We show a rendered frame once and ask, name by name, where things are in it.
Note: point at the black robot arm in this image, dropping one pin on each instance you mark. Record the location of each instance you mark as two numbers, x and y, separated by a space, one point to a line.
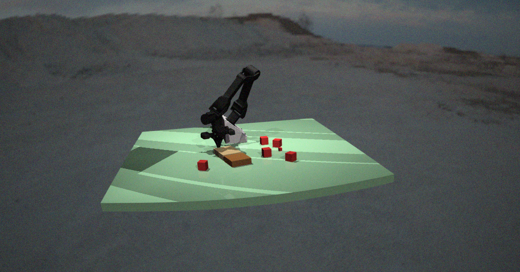
223 102

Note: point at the brown wooden board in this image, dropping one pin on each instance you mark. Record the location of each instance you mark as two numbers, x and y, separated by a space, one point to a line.
226 150

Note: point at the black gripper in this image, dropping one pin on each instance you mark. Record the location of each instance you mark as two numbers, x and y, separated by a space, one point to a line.
217 140

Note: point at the orange square block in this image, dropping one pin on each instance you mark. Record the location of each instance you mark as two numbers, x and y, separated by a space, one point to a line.
238 159

